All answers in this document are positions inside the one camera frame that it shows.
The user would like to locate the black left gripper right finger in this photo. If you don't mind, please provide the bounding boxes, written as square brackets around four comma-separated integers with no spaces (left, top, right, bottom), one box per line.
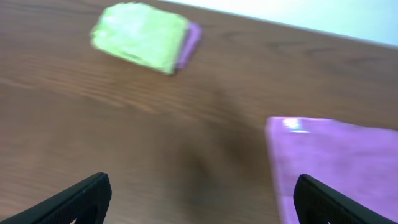
[294,174,397,224]

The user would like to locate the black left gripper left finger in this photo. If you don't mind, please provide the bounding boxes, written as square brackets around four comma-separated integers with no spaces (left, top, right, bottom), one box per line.
[1,172,112,224]

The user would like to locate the purple microfiber cloth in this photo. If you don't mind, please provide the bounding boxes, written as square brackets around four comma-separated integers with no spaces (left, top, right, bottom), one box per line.
[266,117,397,224]

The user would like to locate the folded green cloth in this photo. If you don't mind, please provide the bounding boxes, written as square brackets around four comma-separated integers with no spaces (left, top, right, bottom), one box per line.
[90,2,188,75]

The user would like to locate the folded purple cloth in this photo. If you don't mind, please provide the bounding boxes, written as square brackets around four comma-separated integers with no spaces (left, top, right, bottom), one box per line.
[176,22,202,70]

